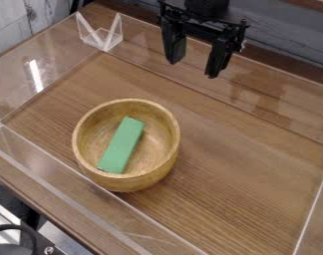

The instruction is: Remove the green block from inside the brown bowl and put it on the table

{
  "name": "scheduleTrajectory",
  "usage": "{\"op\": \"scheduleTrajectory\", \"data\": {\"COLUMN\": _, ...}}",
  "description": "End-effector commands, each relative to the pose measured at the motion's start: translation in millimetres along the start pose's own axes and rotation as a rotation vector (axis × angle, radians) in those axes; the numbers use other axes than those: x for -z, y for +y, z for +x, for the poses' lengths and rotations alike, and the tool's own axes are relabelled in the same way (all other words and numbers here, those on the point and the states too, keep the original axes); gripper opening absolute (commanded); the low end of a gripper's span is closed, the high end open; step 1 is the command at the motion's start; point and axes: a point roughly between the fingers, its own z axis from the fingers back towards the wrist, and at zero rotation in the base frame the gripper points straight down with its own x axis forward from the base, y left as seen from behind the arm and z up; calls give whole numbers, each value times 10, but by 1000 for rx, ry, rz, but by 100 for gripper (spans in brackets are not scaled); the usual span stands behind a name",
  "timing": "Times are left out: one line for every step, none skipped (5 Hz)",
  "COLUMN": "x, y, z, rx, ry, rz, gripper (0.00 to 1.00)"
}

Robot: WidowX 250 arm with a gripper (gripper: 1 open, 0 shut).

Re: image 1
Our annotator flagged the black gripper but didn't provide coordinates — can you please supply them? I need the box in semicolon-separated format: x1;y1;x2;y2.
158;0;249;79

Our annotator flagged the green rectangular block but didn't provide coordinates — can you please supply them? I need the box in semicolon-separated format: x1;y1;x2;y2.
98;117;146;174

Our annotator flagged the brown wooden bowl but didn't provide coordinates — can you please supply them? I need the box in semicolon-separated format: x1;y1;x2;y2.
71;99;180;192

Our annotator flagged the clear acrylic corner bracket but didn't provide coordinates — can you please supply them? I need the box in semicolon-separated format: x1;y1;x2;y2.
75;13;123;52

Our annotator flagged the black metal table frame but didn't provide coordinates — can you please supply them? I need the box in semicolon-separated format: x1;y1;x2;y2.
0;183;65;255

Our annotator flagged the black cable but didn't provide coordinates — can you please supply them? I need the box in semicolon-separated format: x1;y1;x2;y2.
0;223;39;255

